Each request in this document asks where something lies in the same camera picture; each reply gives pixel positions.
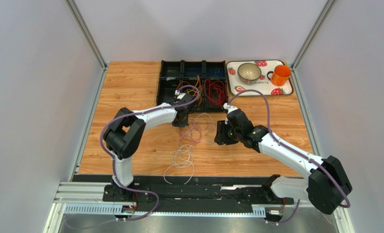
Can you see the right aluminium corner post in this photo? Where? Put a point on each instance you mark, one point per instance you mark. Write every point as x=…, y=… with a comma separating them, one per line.
x=325, y=12

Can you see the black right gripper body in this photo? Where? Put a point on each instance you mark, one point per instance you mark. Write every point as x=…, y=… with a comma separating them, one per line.
x=226, y=134

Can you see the black compartment organizer tray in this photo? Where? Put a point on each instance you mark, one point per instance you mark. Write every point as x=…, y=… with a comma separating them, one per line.
x=208, y=76

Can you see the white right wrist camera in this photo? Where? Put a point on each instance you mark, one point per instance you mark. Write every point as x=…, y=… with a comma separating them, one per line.
x=229, y=108

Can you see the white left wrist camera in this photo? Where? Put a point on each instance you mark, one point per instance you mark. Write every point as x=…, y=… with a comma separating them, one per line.
x=179, y=95

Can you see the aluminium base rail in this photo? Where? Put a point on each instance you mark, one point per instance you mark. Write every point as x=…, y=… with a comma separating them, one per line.
x=85, y=198

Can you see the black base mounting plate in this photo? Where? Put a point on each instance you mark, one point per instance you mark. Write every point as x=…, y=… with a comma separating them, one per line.
x=200, y=194

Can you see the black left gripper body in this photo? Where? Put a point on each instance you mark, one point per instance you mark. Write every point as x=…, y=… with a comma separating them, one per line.
x=182, y=124

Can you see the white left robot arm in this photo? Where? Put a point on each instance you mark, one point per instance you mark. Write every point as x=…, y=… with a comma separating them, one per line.
x=121, y=137

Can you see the beige ceramic bowl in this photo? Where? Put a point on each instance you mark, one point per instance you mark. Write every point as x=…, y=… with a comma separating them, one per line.
x=249, y=73

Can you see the strawberry print serving tray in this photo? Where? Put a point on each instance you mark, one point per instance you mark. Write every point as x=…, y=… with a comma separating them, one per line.
x=262, y=84

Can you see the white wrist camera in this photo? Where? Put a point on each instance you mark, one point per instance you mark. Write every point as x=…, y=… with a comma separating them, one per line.
x=179, y=95
x=229, y=108

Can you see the aluminium corner frame post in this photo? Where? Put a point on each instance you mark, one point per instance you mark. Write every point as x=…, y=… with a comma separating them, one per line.
x=74, y=9

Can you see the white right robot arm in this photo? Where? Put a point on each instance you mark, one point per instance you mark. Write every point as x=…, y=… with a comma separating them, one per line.
x=323, y=181

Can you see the orange mug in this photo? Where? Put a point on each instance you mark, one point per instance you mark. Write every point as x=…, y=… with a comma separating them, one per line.
x=279, y=75

